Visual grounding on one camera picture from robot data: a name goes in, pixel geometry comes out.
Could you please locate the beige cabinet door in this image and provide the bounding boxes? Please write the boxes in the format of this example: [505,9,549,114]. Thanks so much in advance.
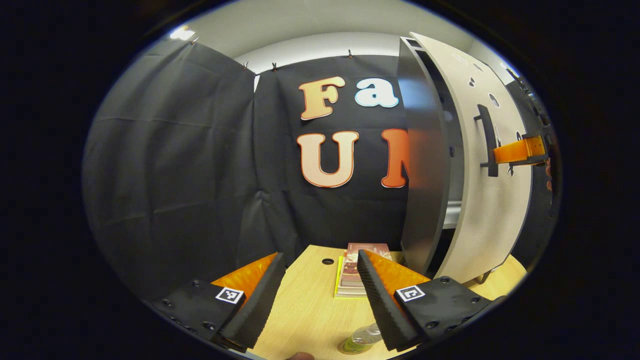
[410,32,534,285]

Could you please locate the black backdrop cloth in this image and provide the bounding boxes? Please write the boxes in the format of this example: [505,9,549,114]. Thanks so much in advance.
[82,40,558,301]

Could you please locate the green label plastic bottle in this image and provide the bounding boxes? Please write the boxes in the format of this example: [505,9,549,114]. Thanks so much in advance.
[337,322,386,355]

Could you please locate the brown cover book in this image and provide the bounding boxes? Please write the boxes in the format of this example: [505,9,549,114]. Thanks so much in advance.
[337,243,393,297]

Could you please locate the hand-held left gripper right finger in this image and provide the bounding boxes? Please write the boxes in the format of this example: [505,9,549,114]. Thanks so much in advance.
[355,249,507,353]

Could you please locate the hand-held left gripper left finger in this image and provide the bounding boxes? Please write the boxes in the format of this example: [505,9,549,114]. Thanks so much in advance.
[149,252,287,351]

